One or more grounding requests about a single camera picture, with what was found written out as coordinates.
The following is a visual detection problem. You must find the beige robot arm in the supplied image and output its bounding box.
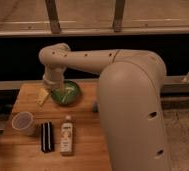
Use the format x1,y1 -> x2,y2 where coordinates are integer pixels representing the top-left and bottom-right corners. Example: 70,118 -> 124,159
39,43 -> 171,171

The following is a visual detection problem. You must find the green ceramic bowl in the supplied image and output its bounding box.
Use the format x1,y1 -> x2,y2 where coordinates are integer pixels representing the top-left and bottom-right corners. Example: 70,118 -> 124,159
51,80 -> 81,106

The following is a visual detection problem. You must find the black striped eraser block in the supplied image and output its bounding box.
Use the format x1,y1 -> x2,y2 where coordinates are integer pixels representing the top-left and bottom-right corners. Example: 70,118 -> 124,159
41,122 -> 54,153

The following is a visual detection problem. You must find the small white bottle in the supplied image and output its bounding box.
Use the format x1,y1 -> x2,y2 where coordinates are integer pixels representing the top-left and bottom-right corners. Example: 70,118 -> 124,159
60,115 -> 73,156

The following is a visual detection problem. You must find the red and blue toy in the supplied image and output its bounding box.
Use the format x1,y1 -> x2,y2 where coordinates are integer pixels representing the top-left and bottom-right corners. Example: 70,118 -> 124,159
92,102 -> 98,113

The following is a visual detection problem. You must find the left metal frame post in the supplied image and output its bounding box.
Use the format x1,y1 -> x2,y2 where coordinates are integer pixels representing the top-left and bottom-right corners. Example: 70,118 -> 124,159
45,0 -> 61,34

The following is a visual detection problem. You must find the metal frame post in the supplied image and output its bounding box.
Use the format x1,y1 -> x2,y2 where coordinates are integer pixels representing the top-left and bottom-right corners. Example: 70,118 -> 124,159
45,0 -> 61,34
112,0 -> 125,32

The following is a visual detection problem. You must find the right metal frame post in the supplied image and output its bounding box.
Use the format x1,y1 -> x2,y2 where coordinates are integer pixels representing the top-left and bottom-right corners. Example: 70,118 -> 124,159
112,0 -> 125,32

